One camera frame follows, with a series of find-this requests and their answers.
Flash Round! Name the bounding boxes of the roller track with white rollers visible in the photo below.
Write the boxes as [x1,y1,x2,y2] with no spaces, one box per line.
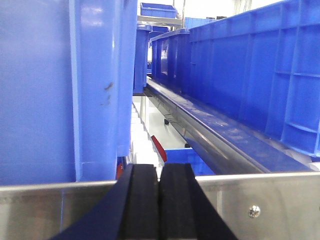
[126,103,164,178]

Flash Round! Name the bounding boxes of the blue lower middle bin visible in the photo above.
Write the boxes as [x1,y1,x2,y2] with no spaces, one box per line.
[165,148,215,176]

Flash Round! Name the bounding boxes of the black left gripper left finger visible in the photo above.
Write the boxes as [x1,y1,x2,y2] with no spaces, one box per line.
[53,164,159,240]

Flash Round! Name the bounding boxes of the stainless steel shelf front rail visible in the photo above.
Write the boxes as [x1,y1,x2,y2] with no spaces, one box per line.
[0,172,320,240]

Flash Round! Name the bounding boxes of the steel screw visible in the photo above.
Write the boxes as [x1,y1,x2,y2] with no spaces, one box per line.
[248,204,261,219]

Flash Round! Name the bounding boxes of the large blue upper crate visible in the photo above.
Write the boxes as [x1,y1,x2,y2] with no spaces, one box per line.
[0,0,137,185]

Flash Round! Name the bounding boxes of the red cardboard packet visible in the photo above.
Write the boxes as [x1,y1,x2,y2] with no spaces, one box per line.
[151,135,168,162]

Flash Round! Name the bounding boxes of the blue upper left bin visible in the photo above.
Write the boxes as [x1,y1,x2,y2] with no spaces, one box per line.
[133,21,169,94]

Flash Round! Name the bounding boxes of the dark blue upper right bin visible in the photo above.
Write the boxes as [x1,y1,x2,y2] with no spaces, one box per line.
[151,0,320,157]

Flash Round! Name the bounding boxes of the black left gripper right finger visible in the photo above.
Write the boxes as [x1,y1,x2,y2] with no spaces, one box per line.
[159,163,237,240]

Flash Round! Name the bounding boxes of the blue distant bin on rack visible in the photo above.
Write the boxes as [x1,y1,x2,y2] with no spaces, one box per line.
[140,2,177,19]

